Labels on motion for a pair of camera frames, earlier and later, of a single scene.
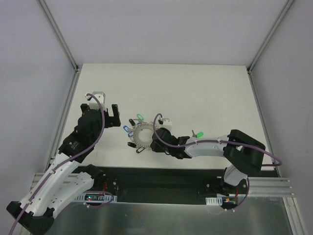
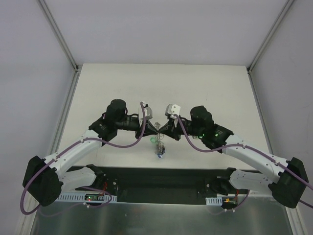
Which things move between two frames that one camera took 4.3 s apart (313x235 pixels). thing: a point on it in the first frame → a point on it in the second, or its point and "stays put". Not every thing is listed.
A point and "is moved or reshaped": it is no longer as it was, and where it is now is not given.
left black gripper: [107, 117] → [142, 129]
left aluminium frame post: [58, 36] stays put
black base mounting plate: [159, 185] stays put
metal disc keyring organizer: [135, 135] is moved or reshaped
